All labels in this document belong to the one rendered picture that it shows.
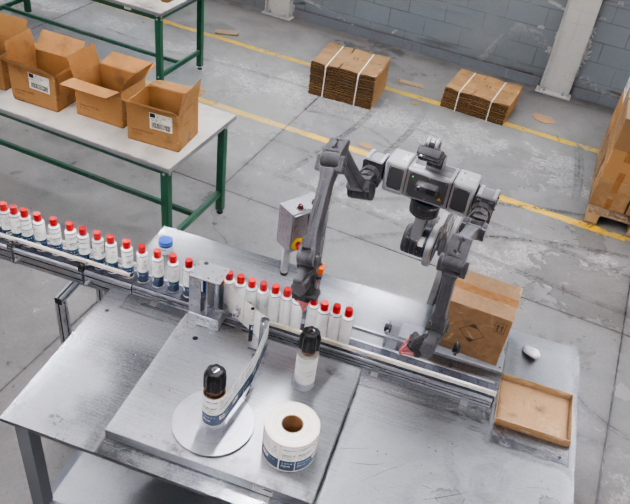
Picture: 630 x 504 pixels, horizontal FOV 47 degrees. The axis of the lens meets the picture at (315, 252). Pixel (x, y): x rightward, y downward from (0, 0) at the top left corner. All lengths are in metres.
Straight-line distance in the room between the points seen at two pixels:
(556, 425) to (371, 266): 2.16
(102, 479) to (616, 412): 2.84
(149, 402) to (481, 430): 1.31
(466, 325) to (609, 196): 2.99
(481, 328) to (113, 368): 1.53
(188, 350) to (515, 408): 1.37
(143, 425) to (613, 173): 4.14
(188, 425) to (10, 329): 1.94
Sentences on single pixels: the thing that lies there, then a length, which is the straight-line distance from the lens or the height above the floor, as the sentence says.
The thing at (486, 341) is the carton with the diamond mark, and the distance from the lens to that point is 3.19.
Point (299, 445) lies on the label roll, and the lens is 2.58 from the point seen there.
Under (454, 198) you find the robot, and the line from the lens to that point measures 3.10.
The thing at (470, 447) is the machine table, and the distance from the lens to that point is 2.97.
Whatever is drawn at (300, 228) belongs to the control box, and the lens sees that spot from 2.84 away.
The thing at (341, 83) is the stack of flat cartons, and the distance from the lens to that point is 6.85.
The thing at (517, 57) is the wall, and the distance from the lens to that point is 8.03.
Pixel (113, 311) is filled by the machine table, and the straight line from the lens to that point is 3.29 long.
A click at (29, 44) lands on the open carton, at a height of 1.07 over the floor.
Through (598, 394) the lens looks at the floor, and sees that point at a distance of 4.63.
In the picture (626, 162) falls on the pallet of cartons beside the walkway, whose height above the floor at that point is 0.57.
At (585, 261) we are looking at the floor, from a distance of 5.60.
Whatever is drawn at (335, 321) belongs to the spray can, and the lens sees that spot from 3.02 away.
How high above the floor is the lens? 3.10
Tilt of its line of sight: 39 degrees down
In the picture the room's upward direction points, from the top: 8 degrees clockwise
